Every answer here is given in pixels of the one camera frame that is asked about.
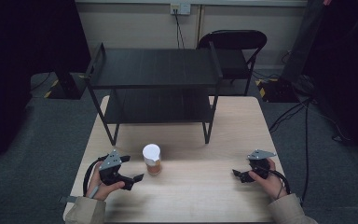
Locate clear cup with white lid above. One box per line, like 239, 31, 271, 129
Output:
142, 143, 163, 176

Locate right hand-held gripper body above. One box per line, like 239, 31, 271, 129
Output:
243, 149, 277, 184

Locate black stand with striped base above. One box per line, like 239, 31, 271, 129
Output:
255, 0, 325, 104

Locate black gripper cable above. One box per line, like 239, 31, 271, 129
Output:
260, 165, 292, 196
82, 153, 110, 198

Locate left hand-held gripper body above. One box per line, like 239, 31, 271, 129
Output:
98, 149, 135, 191

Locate grey strap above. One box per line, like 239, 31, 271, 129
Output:
58, 195, 79, 204

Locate person's right hand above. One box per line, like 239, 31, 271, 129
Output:
248, 158, 289, 201

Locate white wall socket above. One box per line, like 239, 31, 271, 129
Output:
170, 2, 192, 16

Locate black stand base striped tape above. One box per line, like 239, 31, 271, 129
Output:
44, 71, 88, 101

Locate dark curtain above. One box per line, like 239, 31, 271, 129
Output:
302, 0, 358, 171

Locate black floor cable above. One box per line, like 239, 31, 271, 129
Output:
268, 96, 313, 203

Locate black wall socket cable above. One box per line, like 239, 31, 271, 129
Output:
173, 8, 186, 49

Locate black folding chair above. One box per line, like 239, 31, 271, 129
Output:
196, 29, 269, 96

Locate person's left hand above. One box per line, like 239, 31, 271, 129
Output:
85, 161, 126, 202

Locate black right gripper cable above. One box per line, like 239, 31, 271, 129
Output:
260, 165, 292, 196

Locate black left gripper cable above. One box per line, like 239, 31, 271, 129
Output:
82, 153, 110, 198

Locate black curtain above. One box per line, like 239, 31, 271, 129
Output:
0, 0, 91, 166

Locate black two-tier shelf rack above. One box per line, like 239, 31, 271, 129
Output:
84, 41, 225, 147

